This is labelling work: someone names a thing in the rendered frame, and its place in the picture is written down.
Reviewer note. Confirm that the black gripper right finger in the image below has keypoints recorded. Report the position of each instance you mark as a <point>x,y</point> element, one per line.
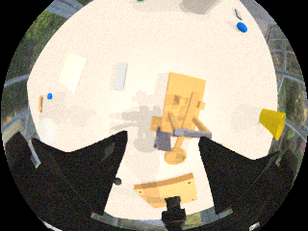
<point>230,174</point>

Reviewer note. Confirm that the blue ball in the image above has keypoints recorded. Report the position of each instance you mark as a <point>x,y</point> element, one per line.
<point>242,27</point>
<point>49,95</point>

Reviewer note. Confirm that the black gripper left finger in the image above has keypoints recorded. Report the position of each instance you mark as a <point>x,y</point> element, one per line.
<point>89,171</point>

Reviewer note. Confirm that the yellow cup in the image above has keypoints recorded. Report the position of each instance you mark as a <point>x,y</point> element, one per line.
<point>273,121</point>

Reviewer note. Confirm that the black ball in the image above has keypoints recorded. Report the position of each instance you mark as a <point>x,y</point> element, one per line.
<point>118,181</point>

